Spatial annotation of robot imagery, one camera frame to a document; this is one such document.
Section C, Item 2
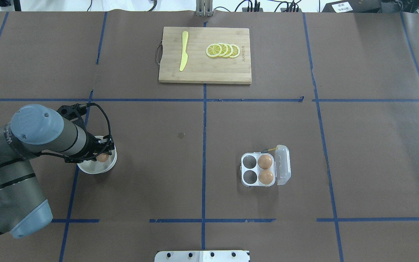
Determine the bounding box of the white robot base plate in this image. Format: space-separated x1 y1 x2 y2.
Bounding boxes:
154 250 251 262

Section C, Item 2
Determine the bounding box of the front lemon slice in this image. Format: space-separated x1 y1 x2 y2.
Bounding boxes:
205 44 223 57

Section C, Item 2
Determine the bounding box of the clear plastic egg box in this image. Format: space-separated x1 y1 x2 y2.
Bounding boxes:
240 145 291 187

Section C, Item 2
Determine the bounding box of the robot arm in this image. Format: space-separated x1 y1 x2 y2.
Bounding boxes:
0 102 115 239

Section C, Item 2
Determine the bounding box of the rear lemon slice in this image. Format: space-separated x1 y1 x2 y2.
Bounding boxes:
229 44 240 58

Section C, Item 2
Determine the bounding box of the lemon slice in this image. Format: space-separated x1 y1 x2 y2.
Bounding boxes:
217 43 230 57
205 44 223 57
222 44 233 57
229 44 240 58

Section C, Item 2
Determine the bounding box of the brown egg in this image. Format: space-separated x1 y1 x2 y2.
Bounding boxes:
258 170 275 185
95 153 109 163
258 154 273 170

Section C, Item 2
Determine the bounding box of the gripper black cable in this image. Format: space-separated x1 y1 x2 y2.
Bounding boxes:
0 103 112 241

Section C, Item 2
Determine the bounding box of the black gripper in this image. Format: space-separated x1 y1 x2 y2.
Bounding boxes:
64 134 113 163

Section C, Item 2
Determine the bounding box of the black box with label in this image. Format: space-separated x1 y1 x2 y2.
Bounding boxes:
321 0 382 13

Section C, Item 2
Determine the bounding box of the white bowl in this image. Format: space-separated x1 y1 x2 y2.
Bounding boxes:
77 143 118 174

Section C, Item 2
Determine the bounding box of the yellow plastic knife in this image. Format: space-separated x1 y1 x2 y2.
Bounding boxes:
179 31 188 72

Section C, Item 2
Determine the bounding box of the aluminium frame post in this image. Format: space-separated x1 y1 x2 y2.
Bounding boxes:
196 0 214 17

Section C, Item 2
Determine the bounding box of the wooden cutting board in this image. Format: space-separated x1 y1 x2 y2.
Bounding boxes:
159 27 252 85

